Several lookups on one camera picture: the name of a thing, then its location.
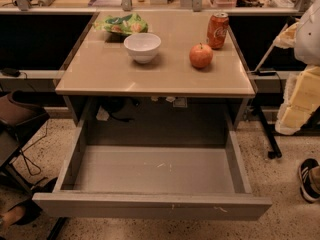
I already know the white stick with black base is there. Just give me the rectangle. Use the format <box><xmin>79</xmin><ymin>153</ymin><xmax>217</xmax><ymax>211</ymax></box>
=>
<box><xmin>251</xmin><ymin>16</ymin><xmax>296</xmax><ymax>76</ymax></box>

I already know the red coke can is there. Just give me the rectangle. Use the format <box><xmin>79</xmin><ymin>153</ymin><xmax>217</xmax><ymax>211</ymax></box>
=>
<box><xmin>207</xmin><ymin>12</ymin><xmax>229</xmax><ymax>49</ymax></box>

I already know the open grey drawer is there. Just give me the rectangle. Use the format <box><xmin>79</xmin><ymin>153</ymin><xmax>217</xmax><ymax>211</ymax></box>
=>
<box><xmin>32</xmin><ymin>98</ymin><xmax>273</xmax><ymax>222</ymax></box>

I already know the black shoe lower left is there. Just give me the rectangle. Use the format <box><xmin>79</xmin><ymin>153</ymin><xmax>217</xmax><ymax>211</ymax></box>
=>
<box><xmin>0</xmin><ymin>177</ymin><xmax>58</xmax><ymax>227</ymax></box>

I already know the black office chair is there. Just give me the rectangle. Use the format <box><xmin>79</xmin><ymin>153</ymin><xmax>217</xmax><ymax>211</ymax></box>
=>
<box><xmin>0</xmin><ymin>91</ymin><xmax>50</xmax><ymax>194</ymax></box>

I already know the black power adapter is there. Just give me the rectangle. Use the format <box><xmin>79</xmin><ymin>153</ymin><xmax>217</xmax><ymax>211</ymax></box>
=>
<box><xmin>0</xmin><ymin>68</ymin><xmax>20</xmax><ymax>77</ymax></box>

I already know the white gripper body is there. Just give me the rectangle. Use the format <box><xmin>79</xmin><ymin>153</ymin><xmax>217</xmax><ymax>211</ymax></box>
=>
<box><xmin>294</xmin><ymin>0</ymin><xmax>320</xmax><ymax>66</ymax></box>

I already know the red apple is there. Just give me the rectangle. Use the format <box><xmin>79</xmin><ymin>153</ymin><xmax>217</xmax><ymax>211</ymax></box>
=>
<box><xmin>189</xmin><ymin>43</ymin><xmax>213</xmax><ymax>69</ymax></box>

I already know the white bowl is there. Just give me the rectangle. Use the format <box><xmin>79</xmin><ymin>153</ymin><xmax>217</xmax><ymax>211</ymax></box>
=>
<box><xmin>123</xmin><ymin>33</ymin><xmax>161</xmax><ymax>64</ymax></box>

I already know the green chip bag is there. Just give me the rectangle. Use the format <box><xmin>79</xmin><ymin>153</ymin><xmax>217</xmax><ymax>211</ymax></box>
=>
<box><xmin>93</xmin><ymin>13</ymin><xmax>148</xmax><ymax>36</ymax></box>

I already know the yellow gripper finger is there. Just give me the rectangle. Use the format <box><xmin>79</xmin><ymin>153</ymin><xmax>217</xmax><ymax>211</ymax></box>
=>
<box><xmin>273</xmin><ymin>22</ymin><xmax>298</xmax><ymax>49</ymax></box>
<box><xmin>275</xmin><ymin>65</ymin><xmax>320</xmax><ymax>135</ymax></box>

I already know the black white sneaker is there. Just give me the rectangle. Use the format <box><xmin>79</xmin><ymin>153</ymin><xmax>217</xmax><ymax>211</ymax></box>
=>
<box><xmin>298</xmin><ymin>158</ymin><xmax>320</xmax><ymax>203</ymax></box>

